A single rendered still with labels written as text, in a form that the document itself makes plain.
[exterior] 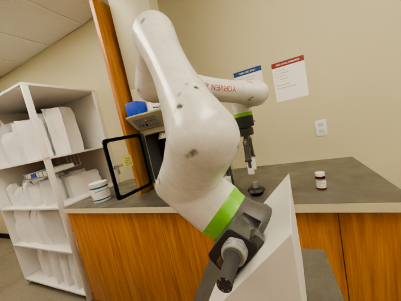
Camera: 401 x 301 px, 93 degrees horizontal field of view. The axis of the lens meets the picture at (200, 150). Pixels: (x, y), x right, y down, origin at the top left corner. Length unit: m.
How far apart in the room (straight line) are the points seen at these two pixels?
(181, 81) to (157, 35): 0.19
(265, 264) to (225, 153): 0.17
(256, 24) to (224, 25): 0.25
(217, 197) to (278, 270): 0.16
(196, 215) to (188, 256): 0.89
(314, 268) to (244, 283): 0.29
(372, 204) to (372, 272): 0.31
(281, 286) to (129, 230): 1.23
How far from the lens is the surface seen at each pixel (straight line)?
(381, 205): 0.97
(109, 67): 1.57
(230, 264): 0.32
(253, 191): 1.02
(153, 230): 1.34
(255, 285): 0.36
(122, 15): 1.68
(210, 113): 0.29
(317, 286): 0.58
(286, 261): 0.32
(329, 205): 0.94
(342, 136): 1.63
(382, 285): 1.19
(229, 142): 0.29
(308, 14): 1.69
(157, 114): 1.28
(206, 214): 0.41
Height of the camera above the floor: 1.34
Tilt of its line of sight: 7 degrees down
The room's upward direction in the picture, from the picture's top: 12 degrees counter-clockwise
